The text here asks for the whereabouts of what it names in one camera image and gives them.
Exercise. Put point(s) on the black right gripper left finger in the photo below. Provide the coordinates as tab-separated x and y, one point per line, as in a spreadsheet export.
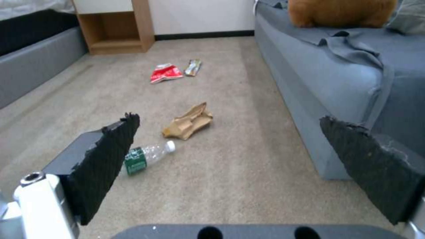
96	161

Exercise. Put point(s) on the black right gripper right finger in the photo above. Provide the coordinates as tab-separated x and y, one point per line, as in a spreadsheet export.
372	161

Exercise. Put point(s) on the clear plastic bottle green label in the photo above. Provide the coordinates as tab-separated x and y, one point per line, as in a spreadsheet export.
146	157

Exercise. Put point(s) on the grey upholstered bed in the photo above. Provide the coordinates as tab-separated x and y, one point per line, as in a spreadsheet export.
318	82

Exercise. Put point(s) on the crumpled brown paper bag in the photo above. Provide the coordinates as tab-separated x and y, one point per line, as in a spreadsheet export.
189	122

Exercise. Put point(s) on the grey blanket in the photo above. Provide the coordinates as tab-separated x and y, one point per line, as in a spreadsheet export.
368	54

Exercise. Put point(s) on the red snack wrapper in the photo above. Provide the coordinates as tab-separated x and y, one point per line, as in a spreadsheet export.
166	73

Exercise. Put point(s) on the grey bed with black mattress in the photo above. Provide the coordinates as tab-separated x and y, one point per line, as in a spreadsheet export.
33	49

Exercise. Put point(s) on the silver snack wrapper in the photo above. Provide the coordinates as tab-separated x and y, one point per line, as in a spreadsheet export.
193	67

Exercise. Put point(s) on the wooden bedside cabinet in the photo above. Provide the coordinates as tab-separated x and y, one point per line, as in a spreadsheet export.
116	27

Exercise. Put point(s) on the grey pillow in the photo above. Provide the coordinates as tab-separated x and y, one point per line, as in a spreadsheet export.
408	17

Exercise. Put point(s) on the brown plush toy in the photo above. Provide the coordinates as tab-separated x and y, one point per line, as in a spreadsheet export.
338	12

